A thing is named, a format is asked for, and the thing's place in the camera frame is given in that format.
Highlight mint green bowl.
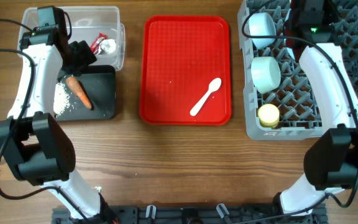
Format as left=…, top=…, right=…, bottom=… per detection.
left=251, top=57, right=281, bottom=94

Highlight light blue rice bowl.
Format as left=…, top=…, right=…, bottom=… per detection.
left=249, top=12, right=276, bottom=49

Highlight red snack wrapper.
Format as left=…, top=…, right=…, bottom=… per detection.
left=90, top=33, right=108, bottom=55

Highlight yellow plastic cup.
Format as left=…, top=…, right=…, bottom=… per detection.
left=257, top=104, right=280, bottom=128

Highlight black rectangular tray bin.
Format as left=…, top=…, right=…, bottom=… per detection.
left=55, top=65, right=116, bottom=121

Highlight white plastic spoon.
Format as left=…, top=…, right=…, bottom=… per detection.
left=190, top=78, right=222, bottom=116

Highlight grey dishwasher rack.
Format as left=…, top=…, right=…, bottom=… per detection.
left=239, top=1, right=358, bottom=140

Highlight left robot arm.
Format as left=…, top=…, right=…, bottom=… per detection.
left=0, top=6, right=117, bottom=223

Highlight orange carrot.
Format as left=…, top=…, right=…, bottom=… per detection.
left=66, top=77, right=92, bottom=110

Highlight white tissue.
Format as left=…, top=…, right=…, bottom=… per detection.
left=100, top=39, right=117, bottom=54

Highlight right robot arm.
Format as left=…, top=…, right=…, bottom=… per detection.
left=279, top=1, right=358, bottom=216

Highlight left black cable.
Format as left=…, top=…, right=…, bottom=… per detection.
left=0, top=11, right=83, bottom=222

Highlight cooked rice leftovers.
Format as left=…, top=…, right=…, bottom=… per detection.
left=53, top=82, right=70, bottom=117

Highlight red serving tray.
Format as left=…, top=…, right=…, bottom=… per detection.
left=139, top=16, right=232, bottom=126

